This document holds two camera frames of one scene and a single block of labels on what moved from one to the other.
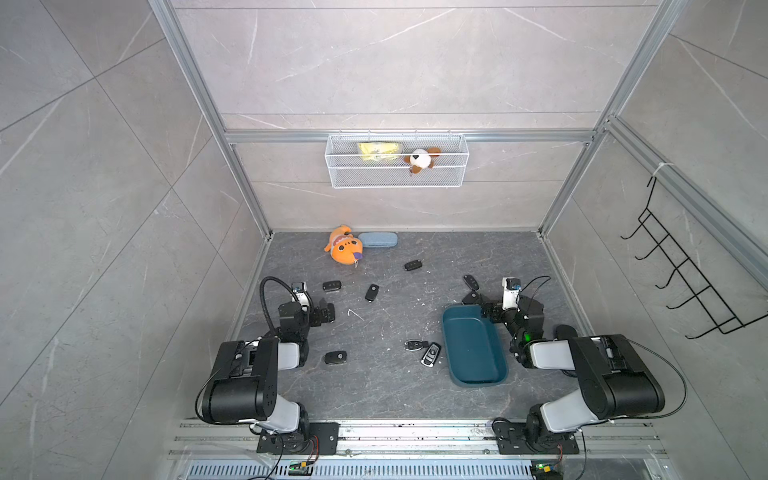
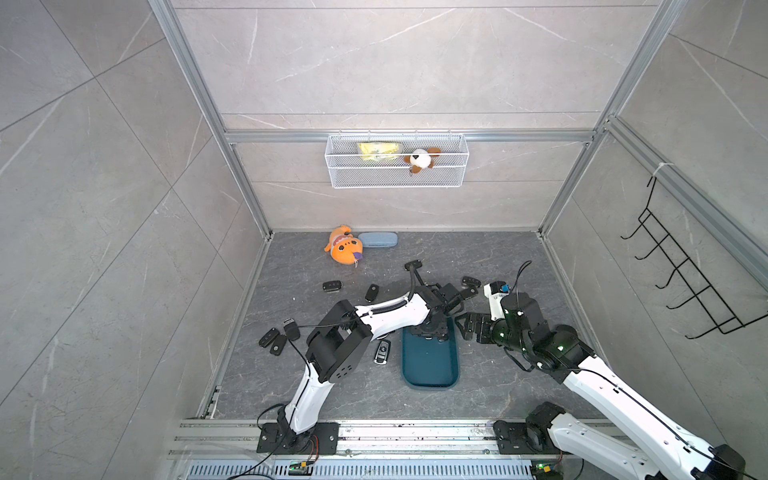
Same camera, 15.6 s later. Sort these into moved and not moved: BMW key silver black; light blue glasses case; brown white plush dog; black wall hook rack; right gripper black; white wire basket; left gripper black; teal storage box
Moved: left gripper black; teal storage box; BMW key silver black; right gripper black
Not moved: light blue glasses case; white wire basket; black wall hook rack; brown white plush dog
